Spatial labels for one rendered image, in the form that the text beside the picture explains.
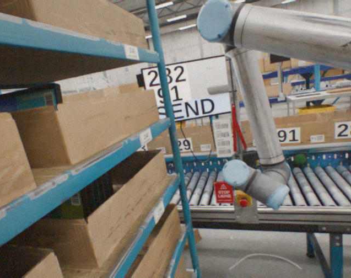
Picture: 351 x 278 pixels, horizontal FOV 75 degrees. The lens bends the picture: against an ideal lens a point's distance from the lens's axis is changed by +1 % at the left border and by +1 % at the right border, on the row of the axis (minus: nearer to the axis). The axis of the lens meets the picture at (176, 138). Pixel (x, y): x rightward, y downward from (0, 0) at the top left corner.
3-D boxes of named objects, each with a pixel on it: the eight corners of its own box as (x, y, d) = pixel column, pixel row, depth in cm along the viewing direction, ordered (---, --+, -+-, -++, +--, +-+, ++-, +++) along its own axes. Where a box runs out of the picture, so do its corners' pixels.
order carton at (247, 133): (215, 151, 179) (212, 131, 176) (219, 142, 206) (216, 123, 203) (268, 148, 167) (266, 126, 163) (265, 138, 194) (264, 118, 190)
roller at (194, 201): (188, 204, 133) (196, 207, 132) (203, 169, 181) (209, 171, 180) (186, 210, 134) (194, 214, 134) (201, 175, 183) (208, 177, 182)
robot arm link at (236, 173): (242, 192, 74) (215, 176, 79) (244, 193, 86) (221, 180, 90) (255, 167, 75) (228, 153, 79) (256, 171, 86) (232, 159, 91)
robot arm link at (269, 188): (294, 181, 78) (260, 163, 83) (289, 197, 69) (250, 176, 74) (282, 201, 82) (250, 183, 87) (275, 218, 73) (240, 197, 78)
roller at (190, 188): (177, 212, 137) (176, 205, 135) (195, 176, 185) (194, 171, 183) (185, 212, 135) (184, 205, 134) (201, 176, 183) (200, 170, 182)
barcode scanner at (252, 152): (271, 169, 105) (266, 148, 103) (244, 173, 109) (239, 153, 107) (269, 164, 111) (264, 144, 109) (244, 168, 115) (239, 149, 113)
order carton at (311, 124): (268, 148, 167) (266, 126, 163) (265, 138, 194) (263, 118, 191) (330, 144, 155) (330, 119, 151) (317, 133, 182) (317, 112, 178)
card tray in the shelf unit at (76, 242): (100, 268, 41) (86, 220, 39) (-15, 257, 51) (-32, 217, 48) (168, 176, 78) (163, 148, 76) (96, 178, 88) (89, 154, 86)
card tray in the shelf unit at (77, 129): (72, 165, 37) (54, 104, 35) (-45, 172, 47) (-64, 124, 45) (161, 119, 74) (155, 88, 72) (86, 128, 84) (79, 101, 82)
